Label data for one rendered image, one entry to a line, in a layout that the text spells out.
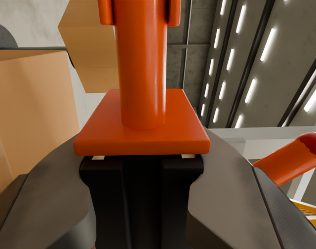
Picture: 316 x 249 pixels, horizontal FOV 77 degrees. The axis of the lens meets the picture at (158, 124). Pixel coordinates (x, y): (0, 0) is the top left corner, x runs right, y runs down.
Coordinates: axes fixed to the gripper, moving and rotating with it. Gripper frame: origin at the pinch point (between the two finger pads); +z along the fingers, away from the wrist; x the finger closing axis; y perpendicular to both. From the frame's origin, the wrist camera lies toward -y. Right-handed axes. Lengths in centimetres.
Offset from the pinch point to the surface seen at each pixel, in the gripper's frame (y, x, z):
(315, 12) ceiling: -20, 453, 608
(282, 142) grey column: 65, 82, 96
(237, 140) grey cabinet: 60, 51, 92
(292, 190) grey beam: 205, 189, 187
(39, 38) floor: 9, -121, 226
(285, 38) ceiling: 54, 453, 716
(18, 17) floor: -11, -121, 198
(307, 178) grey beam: 178, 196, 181
